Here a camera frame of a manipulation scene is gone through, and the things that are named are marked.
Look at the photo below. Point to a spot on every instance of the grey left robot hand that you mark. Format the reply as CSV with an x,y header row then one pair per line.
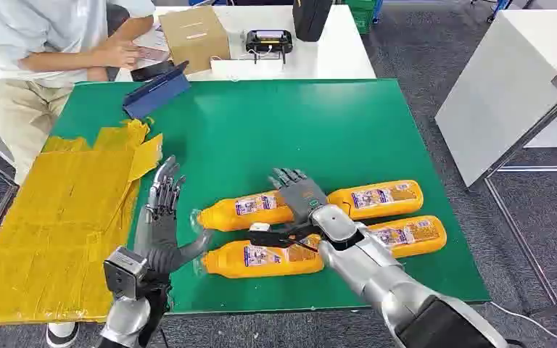
x,y
161,240

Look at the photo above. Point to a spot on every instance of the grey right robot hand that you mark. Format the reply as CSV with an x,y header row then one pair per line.
x,y
301,199

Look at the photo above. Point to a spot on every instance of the person's hand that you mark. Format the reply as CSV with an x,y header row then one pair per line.
x,y
122,54

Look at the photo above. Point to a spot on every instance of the orange drink bottle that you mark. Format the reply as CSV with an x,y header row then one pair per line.
x,y
413,235
259,259
245,211
379,198

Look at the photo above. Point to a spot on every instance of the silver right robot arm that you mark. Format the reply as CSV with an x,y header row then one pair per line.
x,y
379,274

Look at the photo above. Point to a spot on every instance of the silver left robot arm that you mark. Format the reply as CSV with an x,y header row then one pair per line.
x,y
124,319

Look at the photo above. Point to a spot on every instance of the black tablet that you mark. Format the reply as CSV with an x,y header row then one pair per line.
x,y
149,72

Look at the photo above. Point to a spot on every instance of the paper sheets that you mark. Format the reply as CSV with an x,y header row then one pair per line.
x,y
156,43

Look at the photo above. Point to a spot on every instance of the blue tablet case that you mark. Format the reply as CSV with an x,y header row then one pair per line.
x,y
158,93

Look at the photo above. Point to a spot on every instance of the green mat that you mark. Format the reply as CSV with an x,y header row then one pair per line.
x,y
283,134

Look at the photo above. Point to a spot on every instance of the brown cardboard box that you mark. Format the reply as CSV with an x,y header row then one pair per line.
x,y
194,38

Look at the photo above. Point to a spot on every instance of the person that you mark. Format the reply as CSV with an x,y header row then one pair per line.
x,y
33,33

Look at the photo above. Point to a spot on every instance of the yellow sheet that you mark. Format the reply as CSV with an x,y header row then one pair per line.
x,y
57,225

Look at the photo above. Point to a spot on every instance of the person's white shoe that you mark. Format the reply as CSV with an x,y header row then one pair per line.
x,y
62,335

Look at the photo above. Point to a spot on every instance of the black handheld controller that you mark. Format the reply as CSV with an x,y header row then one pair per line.
x,y
269,42

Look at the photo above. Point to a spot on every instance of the long white table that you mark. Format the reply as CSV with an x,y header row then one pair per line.
x,y
336,48

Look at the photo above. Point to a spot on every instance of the green crate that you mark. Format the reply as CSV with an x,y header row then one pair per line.
x,y
362,14

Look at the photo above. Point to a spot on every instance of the tilted white table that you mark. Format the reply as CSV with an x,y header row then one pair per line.
x,y
499,96

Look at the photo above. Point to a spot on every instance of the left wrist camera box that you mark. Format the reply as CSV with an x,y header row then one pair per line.
x,y
124,271

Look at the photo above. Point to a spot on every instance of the grey metal table frame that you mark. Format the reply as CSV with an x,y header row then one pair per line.
x,y
523,225

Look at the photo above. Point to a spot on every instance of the blue metal frame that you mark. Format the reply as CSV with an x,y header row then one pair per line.
x,y
498,8

